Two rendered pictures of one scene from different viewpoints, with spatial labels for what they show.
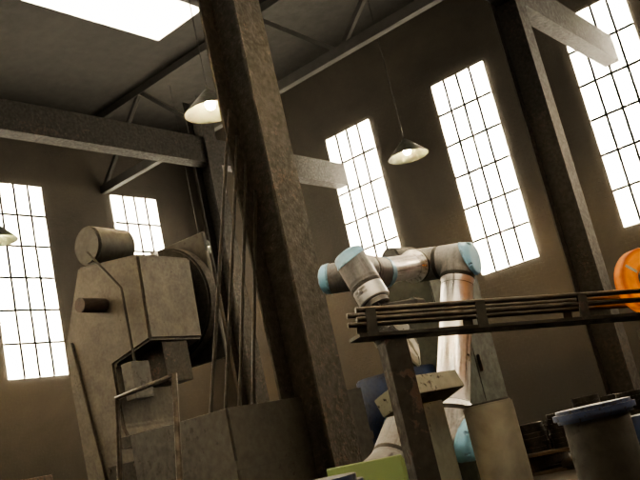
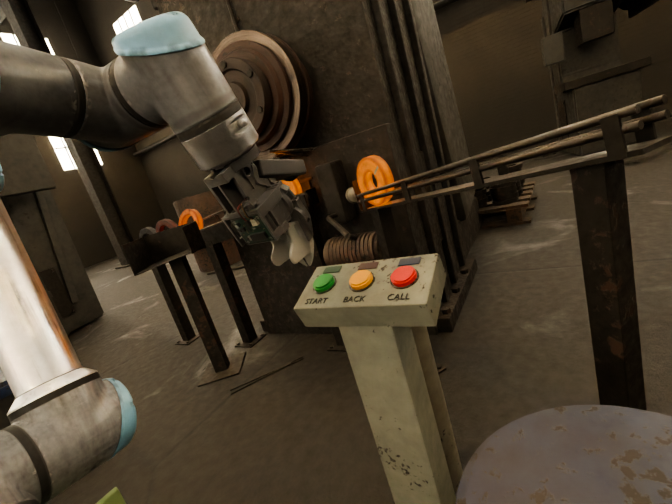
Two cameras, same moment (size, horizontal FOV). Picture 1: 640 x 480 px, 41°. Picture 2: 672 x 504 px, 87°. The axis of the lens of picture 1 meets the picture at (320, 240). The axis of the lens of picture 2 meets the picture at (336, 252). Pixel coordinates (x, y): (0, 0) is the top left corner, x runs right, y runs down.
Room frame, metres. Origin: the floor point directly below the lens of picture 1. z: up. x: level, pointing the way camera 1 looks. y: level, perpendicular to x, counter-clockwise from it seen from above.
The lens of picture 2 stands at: (2.22, 0.40, 0.80)
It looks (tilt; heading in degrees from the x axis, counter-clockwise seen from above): 14 degrees down; 267
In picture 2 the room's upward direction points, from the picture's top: 17 degrees counter-clockwise
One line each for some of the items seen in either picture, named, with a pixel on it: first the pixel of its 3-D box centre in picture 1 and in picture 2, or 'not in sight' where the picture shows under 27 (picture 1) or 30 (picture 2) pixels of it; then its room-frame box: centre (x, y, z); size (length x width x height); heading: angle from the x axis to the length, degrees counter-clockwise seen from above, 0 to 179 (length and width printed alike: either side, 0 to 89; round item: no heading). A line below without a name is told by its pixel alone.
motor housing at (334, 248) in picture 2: not in sight; (370, 301); (2.07, -0.84, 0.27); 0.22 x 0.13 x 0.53; 143
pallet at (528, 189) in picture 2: not in sight; (453, 195); (0.91, -2.60, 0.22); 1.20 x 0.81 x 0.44; 141
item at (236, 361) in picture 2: not in sight; (191, 304); (2.84, -1.25, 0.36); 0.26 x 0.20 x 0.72; 178
